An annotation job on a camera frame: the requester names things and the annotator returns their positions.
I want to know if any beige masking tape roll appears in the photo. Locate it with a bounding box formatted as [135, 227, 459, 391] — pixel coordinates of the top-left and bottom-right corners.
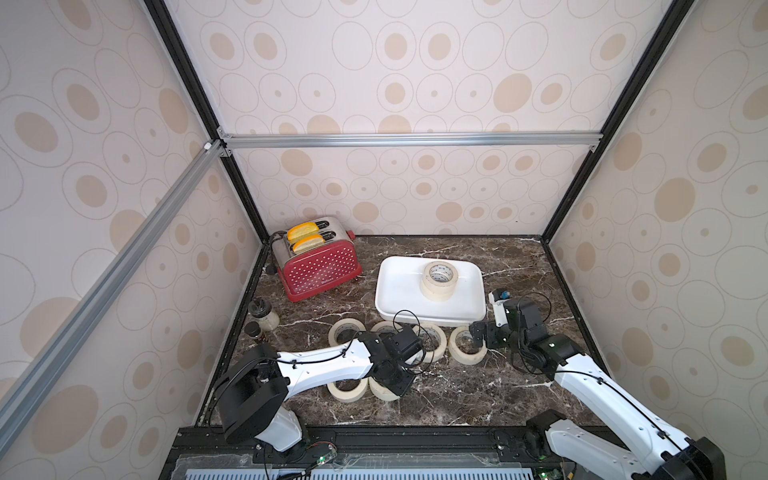
[420, 261, 459, 302]
[370, 321, 398, 335]
[326, 378, 368, 403]
[448, 325, 487, 366]
[414, 323, 448, 363]
[368, 377, 400, 402]
[328, 318, 366, 346]

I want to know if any white rectangular storage tray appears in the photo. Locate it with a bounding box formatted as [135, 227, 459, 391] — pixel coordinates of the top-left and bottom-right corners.
[375, 256, 486, 328]

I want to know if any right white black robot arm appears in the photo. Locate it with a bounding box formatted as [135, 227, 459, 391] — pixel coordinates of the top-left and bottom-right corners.
[470, 289, 727, 479]

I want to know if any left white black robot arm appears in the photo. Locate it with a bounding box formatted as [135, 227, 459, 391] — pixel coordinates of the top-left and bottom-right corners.
[212, 325, 426, 452]

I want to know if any red polka dot toaster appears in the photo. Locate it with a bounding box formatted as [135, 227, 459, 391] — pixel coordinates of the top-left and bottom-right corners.
[270, 216, 362, 302]

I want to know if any yellow toast slice front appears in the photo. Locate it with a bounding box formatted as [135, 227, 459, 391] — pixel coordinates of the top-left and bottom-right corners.
[291, 234, 326, 254]

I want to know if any yellow toast slice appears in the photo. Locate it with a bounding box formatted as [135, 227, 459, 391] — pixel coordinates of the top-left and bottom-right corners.
[291, 234, 326, 254]
[286, 222, 322, 242]

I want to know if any small dark spice bottle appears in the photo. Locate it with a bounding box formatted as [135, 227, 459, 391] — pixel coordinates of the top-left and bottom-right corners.
[243, 321, 264, 342]

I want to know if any yellow toast slice rear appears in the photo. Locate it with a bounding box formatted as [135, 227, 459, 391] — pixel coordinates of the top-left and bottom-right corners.
[286, 222, 322, 242]

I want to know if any left diagonal aluminium bar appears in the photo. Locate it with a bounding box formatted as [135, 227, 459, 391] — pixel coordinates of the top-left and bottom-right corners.
[1, 139, 224, 455]

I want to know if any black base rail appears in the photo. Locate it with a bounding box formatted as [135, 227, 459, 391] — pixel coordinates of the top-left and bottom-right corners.
[159, 425, 594, 479]

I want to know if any horizontal aluminium frame bar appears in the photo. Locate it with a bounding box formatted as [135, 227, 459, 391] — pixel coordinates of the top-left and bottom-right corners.
[224, 131, 603, 149]

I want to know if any black left corner post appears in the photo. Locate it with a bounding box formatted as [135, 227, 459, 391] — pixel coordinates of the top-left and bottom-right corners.
[142, 0, 269, 244]

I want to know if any black corner post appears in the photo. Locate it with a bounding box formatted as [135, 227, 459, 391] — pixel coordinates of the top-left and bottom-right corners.
[142, 0, 269, 244]
[541, 0, 695, 246]

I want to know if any black right corner post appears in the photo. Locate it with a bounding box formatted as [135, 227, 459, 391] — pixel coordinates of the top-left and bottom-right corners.
[541, 0, 695, 246]

